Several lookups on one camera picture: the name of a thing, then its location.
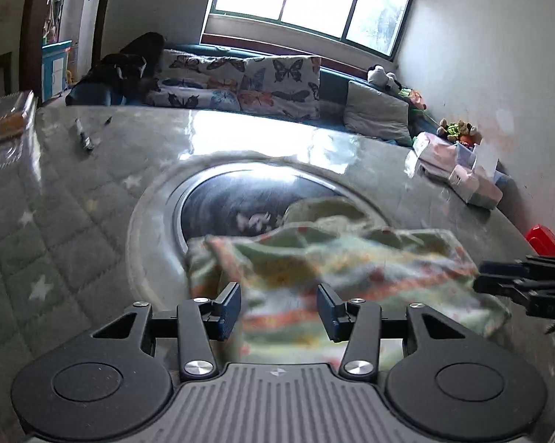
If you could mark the blue sofa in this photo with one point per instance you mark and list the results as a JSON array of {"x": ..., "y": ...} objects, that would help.
[{"x": 332, "y": 92}]

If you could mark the green plush toy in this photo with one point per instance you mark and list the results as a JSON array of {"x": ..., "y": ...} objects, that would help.
[{"x": 453, "y": 130}]

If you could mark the grey cushion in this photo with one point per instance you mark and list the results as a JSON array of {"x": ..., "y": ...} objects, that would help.
[{"x": 374, "y": 110}]

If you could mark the green framed window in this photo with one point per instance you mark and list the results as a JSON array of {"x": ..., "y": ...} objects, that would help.
[{"x": 314, "y": 0}]

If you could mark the panda plush toy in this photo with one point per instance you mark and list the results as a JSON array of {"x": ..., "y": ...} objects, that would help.
[{"x": 381, "y": 76}]

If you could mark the black pen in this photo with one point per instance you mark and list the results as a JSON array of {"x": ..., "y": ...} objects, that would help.
[{"x": 84, "y": 137}]

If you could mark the blue cabinet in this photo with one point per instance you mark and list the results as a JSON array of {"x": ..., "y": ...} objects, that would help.
[{"x": 55, "y": 69}]

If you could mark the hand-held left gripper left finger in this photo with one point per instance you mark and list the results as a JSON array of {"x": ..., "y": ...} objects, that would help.
[{"x": 229, "y": 309}]

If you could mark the black bag on sofa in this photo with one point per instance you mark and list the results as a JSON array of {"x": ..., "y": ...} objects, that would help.
[{"x": 106, "y": 78}]

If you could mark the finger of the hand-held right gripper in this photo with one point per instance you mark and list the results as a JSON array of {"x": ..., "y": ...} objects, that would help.
[
  {"x": 499, "y": 286},
  {"x": 499, "y": 268}
]

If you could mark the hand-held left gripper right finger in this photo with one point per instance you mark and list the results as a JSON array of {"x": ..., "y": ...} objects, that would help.
[{"x": 328, "y": 311}]

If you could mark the pink tissue pack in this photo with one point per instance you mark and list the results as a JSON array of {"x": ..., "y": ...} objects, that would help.
[{"x": 436, "y": 147}]

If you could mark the pale patterned striped garment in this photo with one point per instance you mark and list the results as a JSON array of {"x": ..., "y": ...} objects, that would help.
[{"x": 351, "y": 258}]

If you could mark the pink plush toy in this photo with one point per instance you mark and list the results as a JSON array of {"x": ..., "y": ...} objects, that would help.
[{"x": 416, "y": 98}]

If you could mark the dark wooden door frame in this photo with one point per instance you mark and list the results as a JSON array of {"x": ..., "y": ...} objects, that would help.
[{"x": 30, "y": 32}]

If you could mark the brown plush toy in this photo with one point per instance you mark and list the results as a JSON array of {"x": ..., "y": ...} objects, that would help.
[
  {"x": 469, "y": 128},
  {"x": 443, "y": 127}
]

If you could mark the clear plastic food container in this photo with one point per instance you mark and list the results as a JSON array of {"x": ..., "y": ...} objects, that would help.
[{"x": 7, "y": 134}]

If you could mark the hanging clothes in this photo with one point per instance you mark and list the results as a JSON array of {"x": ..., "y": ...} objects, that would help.
[{"x": 53, "y": 14}]

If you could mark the red box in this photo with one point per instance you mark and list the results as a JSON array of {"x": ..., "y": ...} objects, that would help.
[{"x": 547, "y": 240}]

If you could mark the large butterfly print cushion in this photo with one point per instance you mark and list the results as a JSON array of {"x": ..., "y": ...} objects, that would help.
[{"x": 282, "y": 85}]

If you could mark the clear plastic storage box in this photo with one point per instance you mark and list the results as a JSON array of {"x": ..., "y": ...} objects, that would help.
[{"x": 464, "y": 154}]

